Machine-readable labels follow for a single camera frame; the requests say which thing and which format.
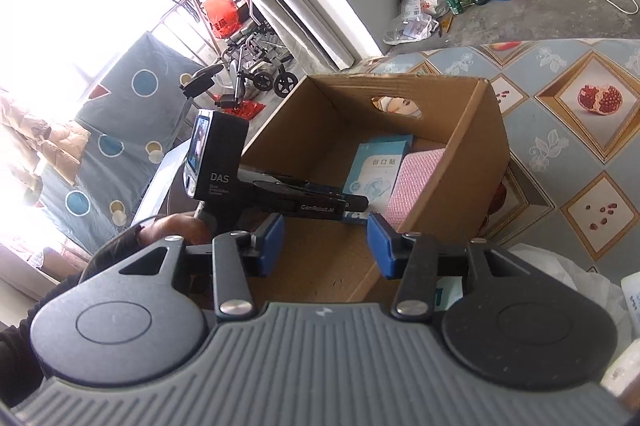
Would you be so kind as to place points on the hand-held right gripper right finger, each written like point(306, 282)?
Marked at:
point(382, 252)

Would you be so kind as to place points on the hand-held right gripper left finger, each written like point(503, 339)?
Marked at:
point(272, 242)

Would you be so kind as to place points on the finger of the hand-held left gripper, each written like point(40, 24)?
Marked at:
point(280, 178)
point(320, 208)

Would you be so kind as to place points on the brown cardboard box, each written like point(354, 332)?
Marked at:
point(465, 156)

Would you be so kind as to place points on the person's left hand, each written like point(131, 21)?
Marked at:
point(172, 231)

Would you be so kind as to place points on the red wrapper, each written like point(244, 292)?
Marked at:
point(244, 110)

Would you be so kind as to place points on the white cardboard box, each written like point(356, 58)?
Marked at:
point(165, 178)

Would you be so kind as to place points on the light blue patch box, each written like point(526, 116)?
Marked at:
point(377, 166)

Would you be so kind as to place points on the pink textured cloth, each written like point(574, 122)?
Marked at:
point(415, 186)

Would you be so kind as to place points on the black holder stand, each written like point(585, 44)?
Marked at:
point(200, 80)

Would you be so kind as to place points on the grey quilt with circles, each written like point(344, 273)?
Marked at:
point(150, 116)

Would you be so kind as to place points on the folded wheelchair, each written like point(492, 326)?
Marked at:
point(255, 51)

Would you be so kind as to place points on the cartoon print cloth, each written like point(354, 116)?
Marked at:
point(397, 106)

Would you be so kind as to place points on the orange plastic bag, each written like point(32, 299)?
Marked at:
point(220, 16)

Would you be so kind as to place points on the metal drying rack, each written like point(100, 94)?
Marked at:
point(192, 14)

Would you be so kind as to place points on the tan padded jacket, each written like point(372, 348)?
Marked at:
point(45, 136)

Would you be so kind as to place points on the white plastic bag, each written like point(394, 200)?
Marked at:
point(565, 271)

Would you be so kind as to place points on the pile of plastic bags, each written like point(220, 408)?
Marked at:
point(417, 14)

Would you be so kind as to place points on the green bottle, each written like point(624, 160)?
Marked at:
point(452, 1)

